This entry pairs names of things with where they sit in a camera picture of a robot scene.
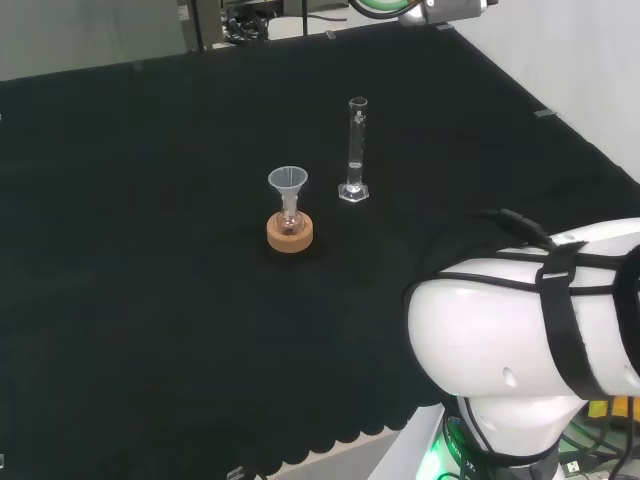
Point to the black bench cloth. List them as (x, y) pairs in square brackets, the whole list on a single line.
[(150, 250)]

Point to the clear glass graduated cylinder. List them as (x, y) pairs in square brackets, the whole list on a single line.
[(354, 192)]

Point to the small round-bottom glass flask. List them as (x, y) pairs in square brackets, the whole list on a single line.
[(289, 226)]

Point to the grey metal cabinet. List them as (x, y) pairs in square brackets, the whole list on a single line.
[(197, 22)]

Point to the thin dark tripod pole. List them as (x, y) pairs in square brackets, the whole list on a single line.
[(304, 17)]

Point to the clear plastic funnel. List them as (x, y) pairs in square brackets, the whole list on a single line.
[(287, 182)]

